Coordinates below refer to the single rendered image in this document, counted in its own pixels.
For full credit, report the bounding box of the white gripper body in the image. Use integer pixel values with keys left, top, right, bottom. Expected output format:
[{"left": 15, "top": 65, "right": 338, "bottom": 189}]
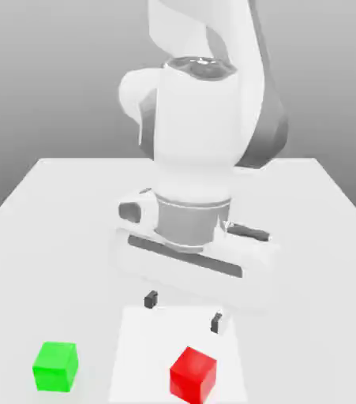
[{"left": 107, "top": 223, "right": 281, "bottom": 314}]

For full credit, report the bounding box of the small green cube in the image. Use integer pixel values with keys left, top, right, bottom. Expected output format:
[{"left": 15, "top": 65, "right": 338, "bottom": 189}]
[{"left": 32, "top": 341, "right": 80, "bottom": 394}]

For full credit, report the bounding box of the small red cube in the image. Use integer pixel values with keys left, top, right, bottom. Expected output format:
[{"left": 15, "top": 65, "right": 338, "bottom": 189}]
[{"left": 169, "top": 346, "right": 218, "bottom": 404}]

